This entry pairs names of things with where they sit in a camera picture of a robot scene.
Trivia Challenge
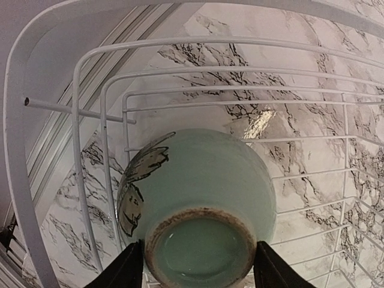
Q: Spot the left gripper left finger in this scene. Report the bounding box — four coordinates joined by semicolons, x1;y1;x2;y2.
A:
85;240;143;288

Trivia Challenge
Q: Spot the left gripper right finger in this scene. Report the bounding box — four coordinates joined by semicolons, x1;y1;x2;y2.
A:
254;241;315;288

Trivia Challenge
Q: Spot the pale green cup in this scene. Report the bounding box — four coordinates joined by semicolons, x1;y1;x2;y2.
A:
116;129;276;287

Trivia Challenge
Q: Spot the left aluminium frame post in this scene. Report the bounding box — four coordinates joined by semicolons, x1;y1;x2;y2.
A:
25;2;181;205

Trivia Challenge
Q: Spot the white wire dish rack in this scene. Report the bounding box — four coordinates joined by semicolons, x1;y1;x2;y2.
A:
2;1;383;287

